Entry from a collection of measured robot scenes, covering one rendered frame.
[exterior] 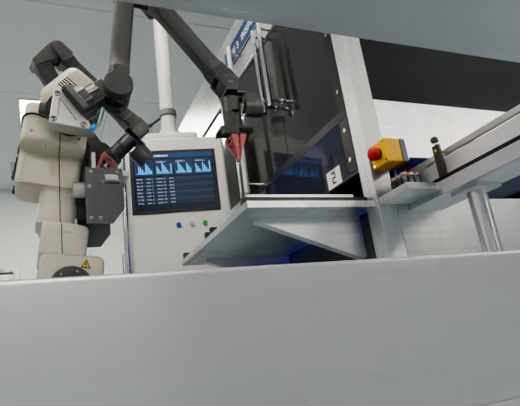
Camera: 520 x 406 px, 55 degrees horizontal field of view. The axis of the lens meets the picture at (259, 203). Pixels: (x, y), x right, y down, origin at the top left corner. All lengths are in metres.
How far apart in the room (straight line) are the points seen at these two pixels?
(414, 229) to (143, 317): 1.26
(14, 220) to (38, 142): 5.55
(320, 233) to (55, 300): 1.19
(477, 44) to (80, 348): 0.61
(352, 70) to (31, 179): 1.00
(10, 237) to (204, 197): 4.82
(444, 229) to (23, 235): 5.93
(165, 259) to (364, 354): 1.91
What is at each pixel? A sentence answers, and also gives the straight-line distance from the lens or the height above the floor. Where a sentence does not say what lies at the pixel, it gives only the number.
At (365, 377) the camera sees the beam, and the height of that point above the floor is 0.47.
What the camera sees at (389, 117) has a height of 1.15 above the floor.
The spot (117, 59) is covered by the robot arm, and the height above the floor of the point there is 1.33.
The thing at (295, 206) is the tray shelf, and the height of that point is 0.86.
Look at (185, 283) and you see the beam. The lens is 0.33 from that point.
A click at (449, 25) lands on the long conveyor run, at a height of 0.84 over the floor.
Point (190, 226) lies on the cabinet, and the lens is 2.29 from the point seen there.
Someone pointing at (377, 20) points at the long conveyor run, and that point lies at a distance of 0.63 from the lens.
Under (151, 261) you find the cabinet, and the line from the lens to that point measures 2.25.
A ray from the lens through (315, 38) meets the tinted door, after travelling 1.88.
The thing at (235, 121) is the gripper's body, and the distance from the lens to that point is 1.47.
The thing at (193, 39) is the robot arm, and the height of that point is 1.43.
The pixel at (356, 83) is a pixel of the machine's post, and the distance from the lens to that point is 1.63.
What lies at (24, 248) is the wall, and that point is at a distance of 6.89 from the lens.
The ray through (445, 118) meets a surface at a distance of 1.80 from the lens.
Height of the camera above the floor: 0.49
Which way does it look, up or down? 17 degrees up
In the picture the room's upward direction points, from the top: 8 degrees counter-clockwise
